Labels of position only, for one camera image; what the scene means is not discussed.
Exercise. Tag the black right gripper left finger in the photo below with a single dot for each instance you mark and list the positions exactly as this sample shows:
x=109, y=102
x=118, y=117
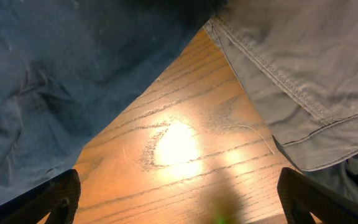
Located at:
x=56, y=200

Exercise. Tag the navy blue shorts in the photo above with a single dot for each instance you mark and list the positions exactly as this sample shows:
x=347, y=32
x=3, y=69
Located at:
x=68, y=68

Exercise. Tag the grey shorts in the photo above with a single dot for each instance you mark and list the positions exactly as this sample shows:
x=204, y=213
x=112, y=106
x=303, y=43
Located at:
x=298, y=63

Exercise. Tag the black garment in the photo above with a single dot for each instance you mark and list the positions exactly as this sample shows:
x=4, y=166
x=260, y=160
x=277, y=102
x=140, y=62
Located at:
x=341, y=178

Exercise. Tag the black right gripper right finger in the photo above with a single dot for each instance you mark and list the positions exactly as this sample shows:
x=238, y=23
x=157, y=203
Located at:
x=302, y=199

